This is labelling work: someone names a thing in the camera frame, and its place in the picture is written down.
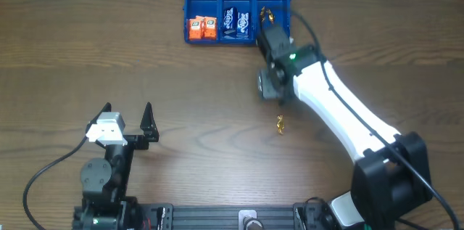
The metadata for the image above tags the mounting rail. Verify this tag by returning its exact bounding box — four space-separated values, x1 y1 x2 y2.
72 203 344 230

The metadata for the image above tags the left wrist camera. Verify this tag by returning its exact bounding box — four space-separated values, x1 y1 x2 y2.
85 111 128 147

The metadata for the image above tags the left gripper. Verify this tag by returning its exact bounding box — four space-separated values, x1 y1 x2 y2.
86 102 160 151

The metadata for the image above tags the blue candy pack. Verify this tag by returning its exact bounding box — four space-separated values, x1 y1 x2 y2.
236 12 252 40
222 7 239 40

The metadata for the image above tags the orange candy box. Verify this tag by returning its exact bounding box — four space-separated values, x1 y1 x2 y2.
202 15 218 40
188 17 204 41

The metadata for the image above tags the black cable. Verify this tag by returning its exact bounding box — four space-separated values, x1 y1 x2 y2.
270 4 461 230
22 136 90 230

